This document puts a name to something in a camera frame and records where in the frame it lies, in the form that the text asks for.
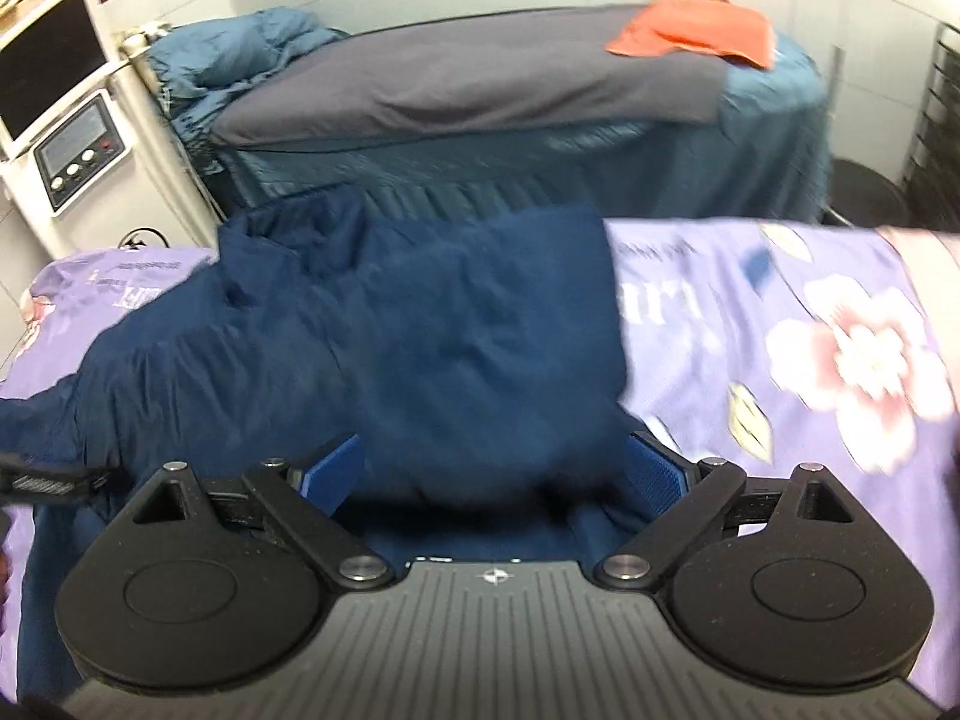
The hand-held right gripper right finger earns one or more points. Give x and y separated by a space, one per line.
656 476

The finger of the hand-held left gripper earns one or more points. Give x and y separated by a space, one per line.
52 481

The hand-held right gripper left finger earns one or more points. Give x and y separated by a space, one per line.
330 476

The navy blue jacket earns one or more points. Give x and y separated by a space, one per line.
390 360

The purple floral bed sheet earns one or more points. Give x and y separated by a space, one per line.
787 360

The teal covered massage bed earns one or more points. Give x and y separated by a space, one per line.
570 157

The white treatment machine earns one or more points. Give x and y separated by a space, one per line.
67 135

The black round stool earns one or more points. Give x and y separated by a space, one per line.
868 191

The grey blanket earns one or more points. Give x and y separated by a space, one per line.
465 90

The teal quilt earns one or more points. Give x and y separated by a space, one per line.
232 52

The orange cloth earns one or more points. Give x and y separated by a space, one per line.
694 31

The metal rack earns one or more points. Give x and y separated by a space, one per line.
936 127

